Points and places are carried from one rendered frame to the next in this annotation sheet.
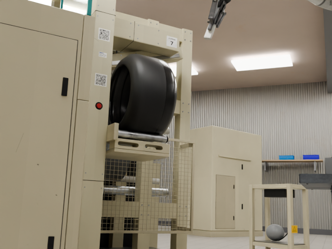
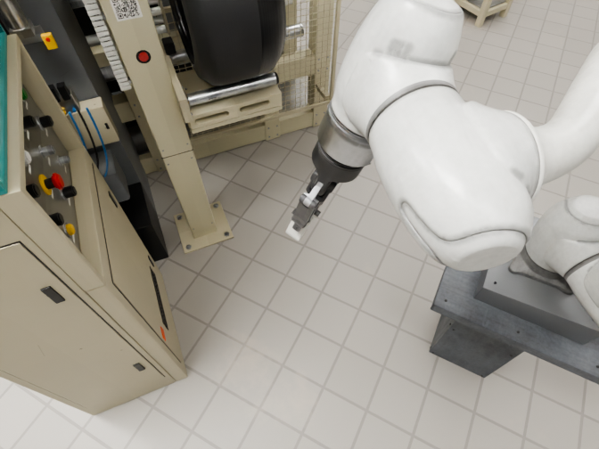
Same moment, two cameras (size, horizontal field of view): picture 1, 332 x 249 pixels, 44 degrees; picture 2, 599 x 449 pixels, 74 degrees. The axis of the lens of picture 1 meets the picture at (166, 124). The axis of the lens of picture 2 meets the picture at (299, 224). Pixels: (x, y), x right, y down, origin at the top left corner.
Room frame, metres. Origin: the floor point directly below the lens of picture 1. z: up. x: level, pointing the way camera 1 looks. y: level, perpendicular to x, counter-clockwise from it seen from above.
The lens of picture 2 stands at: (1.21, -0.21, 1.80)
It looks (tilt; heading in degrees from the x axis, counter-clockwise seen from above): 55 degrees down; 5
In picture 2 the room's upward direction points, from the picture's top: straight up
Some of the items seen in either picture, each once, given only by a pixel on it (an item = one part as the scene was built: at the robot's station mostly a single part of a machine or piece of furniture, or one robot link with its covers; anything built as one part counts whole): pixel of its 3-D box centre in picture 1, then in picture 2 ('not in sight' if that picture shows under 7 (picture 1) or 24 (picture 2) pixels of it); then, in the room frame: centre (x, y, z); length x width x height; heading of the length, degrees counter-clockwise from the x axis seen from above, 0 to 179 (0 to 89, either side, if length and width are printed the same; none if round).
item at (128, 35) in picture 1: (136, 39); not in sight; (2.86, 0.25, 1.71); 0.61 x 0.25 x 0.15; 118
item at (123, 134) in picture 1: (141, 136); (232, 88); (2.42, 0.15, 0.90); 0.35 x 0.05 x 0.05; 118
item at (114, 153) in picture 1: (130, 155); (224, 91); (2.54, 0.22, 0.80); 0.37 x 0.36 x 0.02; 28
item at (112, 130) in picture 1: (104, 136); (174, 79); (2.45, 0.37, 0.90); 0.40 x 0.03 x 0.10; 28
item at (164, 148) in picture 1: (140, 146); (233, 103); (2.41, 0.15, 0.83); 0.36 x 0.09 x 0.06; 118
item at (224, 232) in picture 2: not in sight; (202, 225); (2.40, 0.43, 0.01); 0.27 x 0.27 x 0.02; 28
